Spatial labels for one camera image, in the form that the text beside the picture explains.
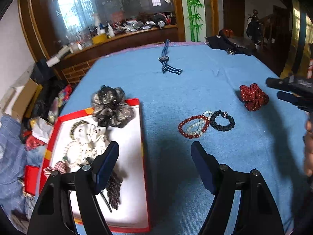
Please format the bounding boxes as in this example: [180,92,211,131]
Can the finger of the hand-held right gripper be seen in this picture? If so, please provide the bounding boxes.
[277,90,313,113]
[266,75,313,96]

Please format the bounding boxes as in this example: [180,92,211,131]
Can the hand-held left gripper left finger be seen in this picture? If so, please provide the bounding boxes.
[27,141,120,235]

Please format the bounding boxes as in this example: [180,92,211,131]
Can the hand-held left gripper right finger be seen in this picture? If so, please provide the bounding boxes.
[191,141,285,235]

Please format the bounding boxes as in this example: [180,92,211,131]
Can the red gift box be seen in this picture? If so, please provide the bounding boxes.
[39,98,151,233]

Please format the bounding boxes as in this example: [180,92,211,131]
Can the black beaded hair clip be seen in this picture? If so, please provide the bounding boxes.
[106,173,123,210]

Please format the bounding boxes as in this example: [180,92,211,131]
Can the white dotted scrunchie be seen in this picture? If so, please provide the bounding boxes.
[72,124,110,163]

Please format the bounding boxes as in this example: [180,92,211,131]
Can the red dotted scrunchie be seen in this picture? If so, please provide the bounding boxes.
[239,83,269,112]

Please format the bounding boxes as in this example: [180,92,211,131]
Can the pearl necklace with green stone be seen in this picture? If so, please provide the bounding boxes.
[62,139,85,169]

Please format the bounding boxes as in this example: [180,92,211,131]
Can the red white scrunchie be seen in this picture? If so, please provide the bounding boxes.
[43,161,71,178]

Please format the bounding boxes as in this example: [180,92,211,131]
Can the grey black organza scrunchie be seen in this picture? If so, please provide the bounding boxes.
[90,86,135,129]

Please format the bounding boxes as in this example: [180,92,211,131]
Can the person's right hand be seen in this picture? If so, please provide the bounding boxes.
[303,114,313,177]

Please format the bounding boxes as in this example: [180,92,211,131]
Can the brass framed door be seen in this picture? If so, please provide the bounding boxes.
[279,0,313,79]

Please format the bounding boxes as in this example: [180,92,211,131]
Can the wooden stair railing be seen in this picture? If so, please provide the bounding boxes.
[259,5,291,61]

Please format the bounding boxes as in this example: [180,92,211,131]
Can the dark hung jacket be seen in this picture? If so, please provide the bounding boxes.
[246,9,263,45]

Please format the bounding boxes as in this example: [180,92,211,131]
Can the black bag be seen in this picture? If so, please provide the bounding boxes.
[207,29,253,56]

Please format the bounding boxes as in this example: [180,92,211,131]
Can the small red box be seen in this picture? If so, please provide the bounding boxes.
[24,165,41,197]

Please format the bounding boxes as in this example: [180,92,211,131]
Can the pile of plastic bags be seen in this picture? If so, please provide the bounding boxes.
[21,83,74,152]

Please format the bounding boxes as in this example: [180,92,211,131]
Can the dark wooden door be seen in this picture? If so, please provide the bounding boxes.
[221,0,245,38]

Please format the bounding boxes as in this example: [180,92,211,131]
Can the blue checked blanket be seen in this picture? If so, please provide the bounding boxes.
[0,115,48,228]

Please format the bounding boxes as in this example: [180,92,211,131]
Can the cardboard box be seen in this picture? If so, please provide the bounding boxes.
[0,78,43,120]

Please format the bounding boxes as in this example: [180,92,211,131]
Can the blue striped bolo tie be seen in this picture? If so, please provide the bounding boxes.
[158,39,183,75]

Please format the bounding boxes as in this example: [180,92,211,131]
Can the cluttered wooden counter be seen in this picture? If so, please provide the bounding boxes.
[45,12,179,84]

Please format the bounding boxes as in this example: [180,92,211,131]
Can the yellow box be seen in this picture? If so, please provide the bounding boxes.
[92,34,108,45]

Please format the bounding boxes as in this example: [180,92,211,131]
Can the white spray bottle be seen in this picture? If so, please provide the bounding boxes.
[93,13,106,35]

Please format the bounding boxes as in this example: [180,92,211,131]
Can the large glass partition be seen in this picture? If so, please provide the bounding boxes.
[27,0,180,57]

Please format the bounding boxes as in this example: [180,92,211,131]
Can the red bead bracelet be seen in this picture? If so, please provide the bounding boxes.
[178,115,210,139]

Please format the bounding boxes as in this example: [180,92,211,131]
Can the white pearl bracelet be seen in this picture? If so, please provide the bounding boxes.
[186,111,213,138]

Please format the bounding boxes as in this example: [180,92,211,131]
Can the black scrunchie bracelet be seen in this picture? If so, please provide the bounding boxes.
[210,110,236,132]

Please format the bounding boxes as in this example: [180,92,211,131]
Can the green bamboo wall decal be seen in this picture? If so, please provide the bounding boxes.
[178,0,204,42]

